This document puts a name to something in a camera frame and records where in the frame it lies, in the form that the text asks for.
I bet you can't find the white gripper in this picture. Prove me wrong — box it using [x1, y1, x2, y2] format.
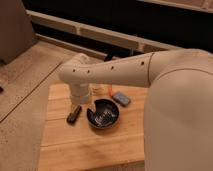
[69, 84, 90, 104]

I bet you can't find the orange pepper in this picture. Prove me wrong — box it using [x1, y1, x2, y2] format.
[108, 85, 113, 96]

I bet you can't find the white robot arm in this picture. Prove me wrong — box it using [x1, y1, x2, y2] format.
[59, 49, 213, 171]

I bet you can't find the white cup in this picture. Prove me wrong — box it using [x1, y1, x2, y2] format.
[92, 84, 103, 94]

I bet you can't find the black remote control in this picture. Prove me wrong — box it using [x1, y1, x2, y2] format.
[66, 105, 82, 124]

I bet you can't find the black bowl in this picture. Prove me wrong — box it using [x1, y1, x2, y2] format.
[87, 99, 120, 129]

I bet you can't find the blue sponge block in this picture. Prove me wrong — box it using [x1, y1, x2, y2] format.
[112, 92, 131, 107]

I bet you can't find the grey cabinet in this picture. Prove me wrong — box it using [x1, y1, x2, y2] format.
[0, 0, 37, 64]

